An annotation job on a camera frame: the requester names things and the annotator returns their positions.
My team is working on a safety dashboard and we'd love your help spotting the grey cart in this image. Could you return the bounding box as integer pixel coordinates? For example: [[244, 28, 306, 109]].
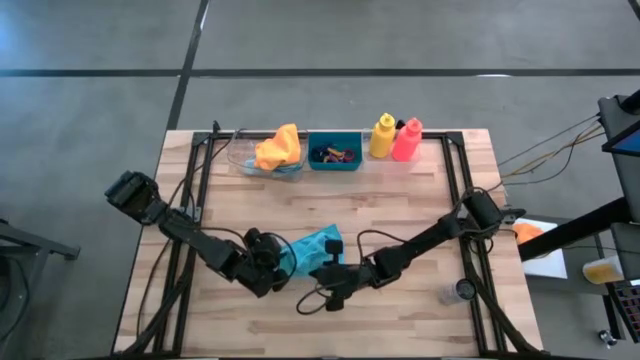
[[0, 214, 81, 262]]

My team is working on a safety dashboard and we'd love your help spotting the black aluminium table frame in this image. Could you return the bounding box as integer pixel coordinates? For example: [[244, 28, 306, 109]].
[[115, 119, 551, 360]]

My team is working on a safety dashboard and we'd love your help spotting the black monitor stand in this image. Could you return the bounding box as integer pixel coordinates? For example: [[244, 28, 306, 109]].
[[597, 88, 640, 224]]

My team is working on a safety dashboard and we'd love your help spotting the drink can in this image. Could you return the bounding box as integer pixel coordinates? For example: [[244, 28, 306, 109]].
[[439, 278, 478, 307]]

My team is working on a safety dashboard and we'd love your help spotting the black beam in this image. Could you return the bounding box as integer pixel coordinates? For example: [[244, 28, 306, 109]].
[[517, 197, 632, 263]]

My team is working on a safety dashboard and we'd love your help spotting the orange cloth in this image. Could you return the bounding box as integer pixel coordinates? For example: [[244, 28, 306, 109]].
[[512, 222, 546, 246]]

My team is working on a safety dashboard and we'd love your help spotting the clear plastic bin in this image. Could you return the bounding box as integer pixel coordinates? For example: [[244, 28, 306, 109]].
[[362, 130, 425, 175], [226, 128, 310, 183]]

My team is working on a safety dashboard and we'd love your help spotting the caster wheel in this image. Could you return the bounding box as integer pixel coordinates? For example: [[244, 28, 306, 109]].
[[598, 328, 620, 350]]

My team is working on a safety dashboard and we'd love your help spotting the orange towel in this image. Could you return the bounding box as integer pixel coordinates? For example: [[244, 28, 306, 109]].
[[253, 122, 303, 173]]

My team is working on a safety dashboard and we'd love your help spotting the pale blue towel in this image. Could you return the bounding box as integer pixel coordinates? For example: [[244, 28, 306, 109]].
[[243, 157, 306, 181]]

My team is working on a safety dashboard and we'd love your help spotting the thin grey cable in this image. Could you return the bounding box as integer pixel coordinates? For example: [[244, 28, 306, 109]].
[[497, 114, 604, 187]]

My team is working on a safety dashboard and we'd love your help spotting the yellow-filled plastic container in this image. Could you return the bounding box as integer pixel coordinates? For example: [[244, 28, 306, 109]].
[[581, 255, 625, 285]]

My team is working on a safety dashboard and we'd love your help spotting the cyan microfiber towel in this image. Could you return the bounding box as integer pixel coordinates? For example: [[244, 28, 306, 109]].
[[278, 223, 347, 279]]

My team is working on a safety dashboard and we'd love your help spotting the white board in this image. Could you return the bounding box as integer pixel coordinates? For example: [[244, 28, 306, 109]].
[[510, 217, 569, 280]]

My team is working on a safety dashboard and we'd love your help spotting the neon red-orange squeeze bottle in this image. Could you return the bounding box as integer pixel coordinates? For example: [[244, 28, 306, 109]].
[[390, 116, 424, 163]]

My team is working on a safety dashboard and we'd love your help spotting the yellow squeeze bottle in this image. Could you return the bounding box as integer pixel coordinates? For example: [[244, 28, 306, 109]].
[[368, 112, 397, 160]]

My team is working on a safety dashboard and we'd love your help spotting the teal plastic bin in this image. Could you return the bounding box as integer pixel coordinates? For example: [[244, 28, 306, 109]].
[[306, 131, 365, 173]]

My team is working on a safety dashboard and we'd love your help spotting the blue-screen tablet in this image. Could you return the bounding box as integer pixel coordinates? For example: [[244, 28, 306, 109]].
[[601, 127, 640, 157]]

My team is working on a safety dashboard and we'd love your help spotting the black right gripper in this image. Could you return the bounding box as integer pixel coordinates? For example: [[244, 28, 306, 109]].
[[308, 239, 381, 313]]

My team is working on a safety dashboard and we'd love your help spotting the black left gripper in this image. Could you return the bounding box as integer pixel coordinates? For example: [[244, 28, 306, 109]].
[[234, 227, 297, 300]]

